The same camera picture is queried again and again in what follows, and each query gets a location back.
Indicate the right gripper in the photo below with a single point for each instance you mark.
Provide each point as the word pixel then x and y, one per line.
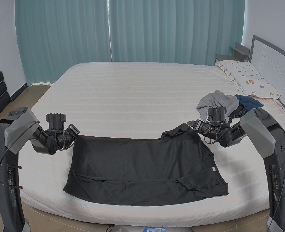
pixel 202 127

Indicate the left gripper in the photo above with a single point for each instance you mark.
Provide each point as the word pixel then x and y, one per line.
pixel 68 139

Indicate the black T-shirt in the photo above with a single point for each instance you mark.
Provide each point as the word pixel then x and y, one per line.
pixel 137 163

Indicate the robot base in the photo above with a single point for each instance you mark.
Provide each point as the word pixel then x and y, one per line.
pixel 123 229

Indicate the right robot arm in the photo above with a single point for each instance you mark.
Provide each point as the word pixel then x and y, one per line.
pixel 260 134

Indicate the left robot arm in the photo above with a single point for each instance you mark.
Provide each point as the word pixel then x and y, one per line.
pixel 17 129

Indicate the bed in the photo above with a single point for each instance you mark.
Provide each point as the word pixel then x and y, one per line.
pixel 132 93

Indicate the grey garment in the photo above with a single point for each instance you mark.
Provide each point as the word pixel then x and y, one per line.
pixel 225 100

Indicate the black shiny garment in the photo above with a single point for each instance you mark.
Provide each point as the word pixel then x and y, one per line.
pixel 240 111

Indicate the dark blue garment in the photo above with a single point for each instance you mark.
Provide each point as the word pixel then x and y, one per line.
pixel 251 103

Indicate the white printed pillow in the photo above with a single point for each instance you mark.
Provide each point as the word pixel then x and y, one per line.
pixel 248 77

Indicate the grey bedside table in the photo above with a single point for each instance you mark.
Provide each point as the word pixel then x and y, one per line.
pixel 241 49

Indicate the blue-green curtain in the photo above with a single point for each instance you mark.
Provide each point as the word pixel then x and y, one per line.
pixel 65 32
pixel 176 20

